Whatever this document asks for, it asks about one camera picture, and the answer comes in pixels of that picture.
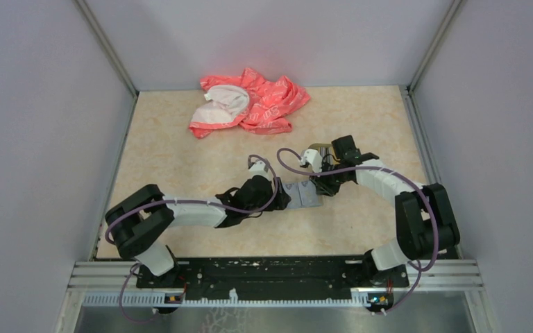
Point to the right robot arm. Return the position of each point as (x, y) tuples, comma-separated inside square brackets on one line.
[(425, 222)]

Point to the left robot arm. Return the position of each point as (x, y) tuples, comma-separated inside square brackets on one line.
[(135, 224)]

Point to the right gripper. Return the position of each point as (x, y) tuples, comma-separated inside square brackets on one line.
[(322, 187)]

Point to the aluminium frame rail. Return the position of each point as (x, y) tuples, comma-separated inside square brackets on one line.
[(111, 283)]

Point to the cream oval card tray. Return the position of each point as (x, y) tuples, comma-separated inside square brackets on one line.
[(325, 150)]

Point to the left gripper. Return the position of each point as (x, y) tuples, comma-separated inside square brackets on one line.
[(281, 200)]

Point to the pink patterned cloth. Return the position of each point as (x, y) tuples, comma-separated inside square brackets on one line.
[(250, 101)]

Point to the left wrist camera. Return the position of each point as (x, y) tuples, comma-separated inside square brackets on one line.
[(259, 168)]

